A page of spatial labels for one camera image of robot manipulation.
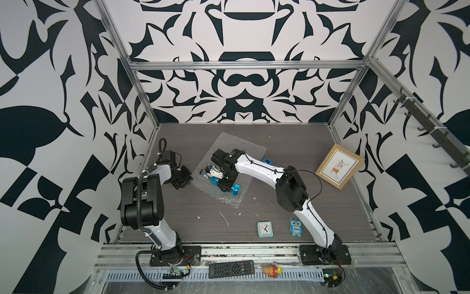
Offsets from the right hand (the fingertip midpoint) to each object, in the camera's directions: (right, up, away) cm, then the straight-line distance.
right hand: (223, 181), depth 92 cm
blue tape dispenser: (+23, +10, +5) cm, 25 cm away
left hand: (-18, +2, +4) cm, 18 cm away
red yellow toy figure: (+20, -28, -24) cm, 42 cm away
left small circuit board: (-16, -28, -25) cm, 41 cm away
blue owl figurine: (+32, -18, -13) cm, 39 cm away
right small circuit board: (+43, -32, -21) cm, 58 cm away
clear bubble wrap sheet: (0, +20, +19) cm, 28 cm away
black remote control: (+4, -28, -22) cm, 36 cm away
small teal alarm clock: (+19, -18, -13) cm, 29 cm away
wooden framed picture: (+57, +8, -1) cm, 58 cm away
